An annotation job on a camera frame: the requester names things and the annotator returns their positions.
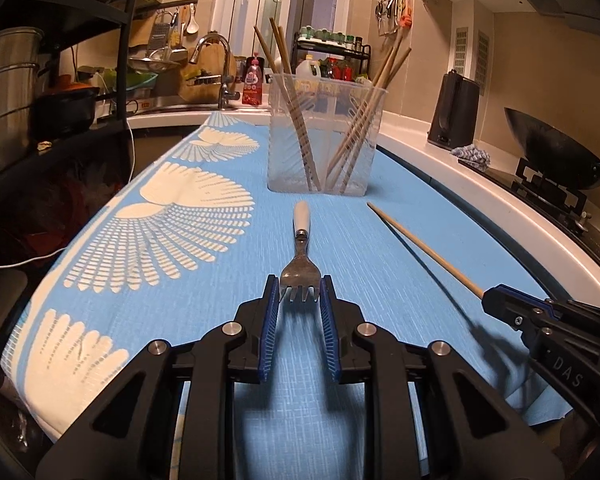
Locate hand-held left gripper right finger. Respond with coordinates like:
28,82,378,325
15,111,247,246
319,274,566,480

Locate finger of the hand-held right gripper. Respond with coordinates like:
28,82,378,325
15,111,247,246
492,284,600,332
481,287,564,334

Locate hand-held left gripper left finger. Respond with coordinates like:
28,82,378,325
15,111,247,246
35,274,281,480

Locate white-handled metal fork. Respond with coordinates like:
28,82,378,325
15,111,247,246
278,200,322,304

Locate wooden chopstick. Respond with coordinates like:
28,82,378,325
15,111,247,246
340,95,381,195
366,202,487,299
327,85,376,186
268,16,324,191
325,34,402,181
276,25,311,181
252,25,317,192
337,47,413,195

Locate clear plastic utensil holder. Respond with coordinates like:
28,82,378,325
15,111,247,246
267,72,387,196

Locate blue printed tablecloth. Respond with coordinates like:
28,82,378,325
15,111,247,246
0,110,577,480

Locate black gas stove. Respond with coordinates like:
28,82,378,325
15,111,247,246
458,156,600,273

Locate checked dish cloth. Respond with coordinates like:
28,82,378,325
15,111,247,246
450,144,492,169

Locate black wok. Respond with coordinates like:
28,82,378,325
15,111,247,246
503,107,600,191

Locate black electric kettle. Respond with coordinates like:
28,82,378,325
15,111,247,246
427,70,481,150

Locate red dish soap bottle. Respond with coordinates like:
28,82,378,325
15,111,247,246
242,55,265,107

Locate wooden cutting board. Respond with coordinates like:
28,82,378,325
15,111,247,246
180,42,231,103

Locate chrome faucet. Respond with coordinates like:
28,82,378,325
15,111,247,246
189,33,241,110

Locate black spice rack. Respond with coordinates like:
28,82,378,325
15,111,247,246
293,31,372,84

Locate green basin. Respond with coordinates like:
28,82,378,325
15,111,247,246
107,69,160,96

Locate row of spice jars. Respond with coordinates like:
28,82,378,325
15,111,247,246
300,25,364,44

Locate dark pot with orange rim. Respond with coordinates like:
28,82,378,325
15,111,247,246
34,76,102,137

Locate black shelf rack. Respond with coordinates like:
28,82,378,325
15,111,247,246
0,0,141,196

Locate metal grater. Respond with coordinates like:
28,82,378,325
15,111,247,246
148,11,174,61

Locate hanging kitchen tools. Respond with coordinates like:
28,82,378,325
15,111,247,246
375,0,415,37

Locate steel stock pot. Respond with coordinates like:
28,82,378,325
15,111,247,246
0,26,46,177

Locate white cable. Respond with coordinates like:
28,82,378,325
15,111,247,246
0,71,136,272

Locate wall vent grille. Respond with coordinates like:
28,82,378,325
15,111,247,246
453,27,469,75
475,31,491,86

